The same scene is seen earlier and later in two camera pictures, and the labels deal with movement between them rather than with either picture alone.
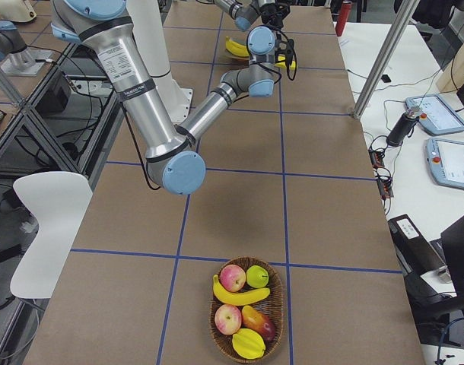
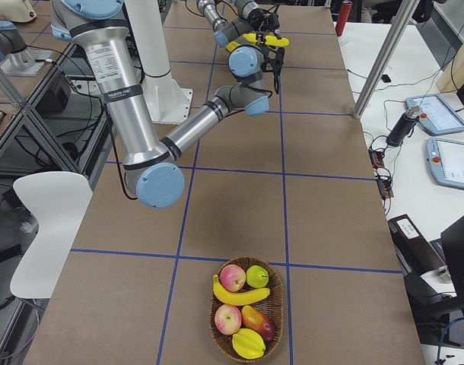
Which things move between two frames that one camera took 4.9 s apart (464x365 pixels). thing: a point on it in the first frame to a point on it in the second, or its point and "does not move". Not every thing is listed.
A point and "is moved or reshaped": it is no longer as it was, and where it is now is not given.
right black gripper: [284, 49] to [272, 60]
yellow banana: [283, 64] is moved or reshaped
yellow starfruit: [248, 344] does not move
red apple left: [227, 318] does not move
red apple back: [233, 277] does not move
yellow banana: [236, 48] does not move
